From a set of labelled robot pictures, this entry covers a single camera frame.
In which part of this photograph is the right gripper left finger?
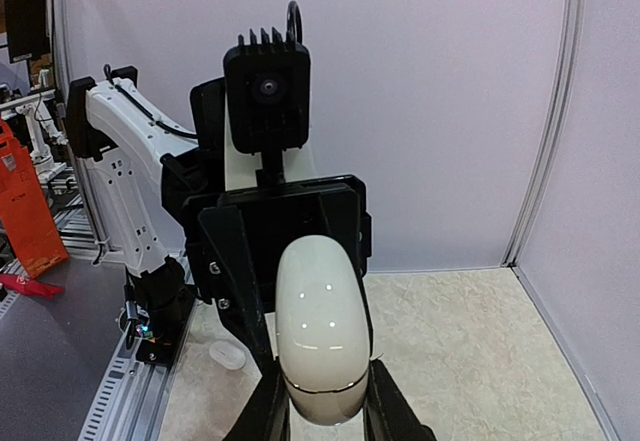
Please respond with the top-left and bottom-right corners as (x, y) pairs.
(227, 358), (291, 441)

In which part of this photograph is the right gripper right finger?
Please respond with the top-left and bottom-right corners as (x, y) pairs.
(363, 359), (435, 441)

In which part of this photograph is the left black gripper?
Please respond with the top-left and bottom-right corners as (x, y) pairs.
(183, 175), (373, 372)

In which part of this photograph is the small white case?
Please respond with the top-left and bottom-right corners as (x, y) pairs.
(275, 235), (371, 426)

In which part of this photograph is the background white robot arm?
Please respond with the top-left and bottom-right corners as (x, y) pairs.
(1, 68), (68, 185)

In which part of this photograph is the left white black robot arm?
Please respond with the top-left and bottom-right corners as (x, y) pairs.
(67, 66), (371, 367)

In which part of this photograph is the white oval closed case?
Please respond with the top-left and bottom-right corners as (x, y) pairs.
(209, 340), (246, 371)

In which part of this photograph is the orange crate in background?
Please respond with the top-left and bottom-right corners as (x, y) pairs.
(1, 122), (69, 278)

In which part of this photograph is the aluminium front rail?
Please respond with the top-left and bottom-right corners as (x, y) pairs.
(122, 301), (198, 440)

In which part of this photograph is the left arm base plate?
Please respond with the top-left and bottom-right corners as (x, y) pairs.
(118, 286), (195, 367)

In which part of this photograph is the white slotted cable duct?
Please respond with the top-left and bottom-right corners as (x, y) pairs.
(77, 335), (135, 441)

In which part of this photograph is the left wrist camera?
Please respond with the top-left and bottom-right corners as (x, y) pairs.
(223, 25), (311, 187)

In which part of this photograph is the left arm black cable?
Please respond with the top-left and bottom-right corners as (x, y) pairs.
(102, 0), (306, 140)

